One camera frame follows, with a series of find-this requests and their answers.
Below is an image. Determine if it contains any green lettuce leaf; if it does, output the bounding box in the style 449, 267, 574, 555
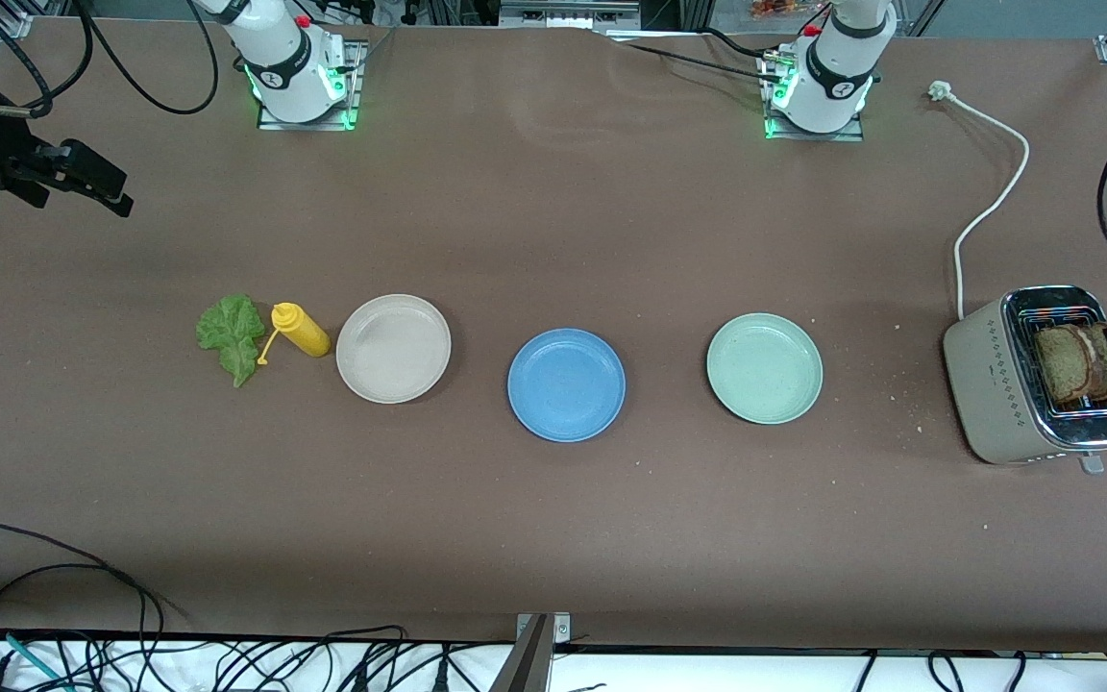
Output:
195, 294, 267, 388

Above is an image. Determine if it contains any yellow mustard squeeze bottle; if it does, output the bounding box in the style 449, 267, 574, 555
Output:
257, 302, 332, 367

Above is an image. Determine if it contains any beige round plate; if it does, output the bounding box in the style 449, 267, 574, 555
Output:
335, 293, 453, 405

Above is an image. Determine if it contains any pale green round plate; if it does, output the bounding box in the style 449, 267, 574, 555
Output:
705, 312, 824, 426

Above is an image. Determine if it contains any blue round plate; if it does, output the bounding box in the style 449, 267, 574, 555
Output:
507, 328, 627, 443

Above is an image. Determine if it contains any beige and chrome toaster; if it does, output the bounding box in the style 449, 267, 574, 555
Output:
943, 285, 1107, 475

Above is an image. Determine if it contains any grey metal rack part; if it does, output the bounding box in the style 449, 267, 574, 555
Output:
499, 0, 643, 30

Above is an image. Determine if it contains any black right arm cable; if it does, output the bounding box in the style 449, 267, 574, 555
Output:
0, 0, 220, 116

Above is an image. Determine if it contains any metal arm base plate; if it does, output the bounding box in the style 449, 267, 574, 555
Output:
763, 43, 867, 143
256, 38, 367, 133

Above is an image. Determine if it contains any white toaster power cord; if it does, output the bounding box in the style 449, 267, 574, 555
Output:
928, 81, 1032, 323

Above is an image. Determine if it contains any teal cable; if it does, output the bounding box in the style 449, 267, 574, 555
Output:
0, 625, 69, 692

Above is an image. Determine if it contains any tangled black floor cable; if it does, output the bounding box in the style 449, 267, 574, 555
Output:
164, 625, 516, 692

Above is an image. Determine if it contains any black base supply cable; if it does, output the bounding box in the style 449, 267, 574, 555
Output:
611, 27, 771, 84

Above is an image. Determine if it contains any grey metal table bracket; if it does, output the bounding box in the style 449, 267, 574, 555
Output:
491, 612, 572, 692

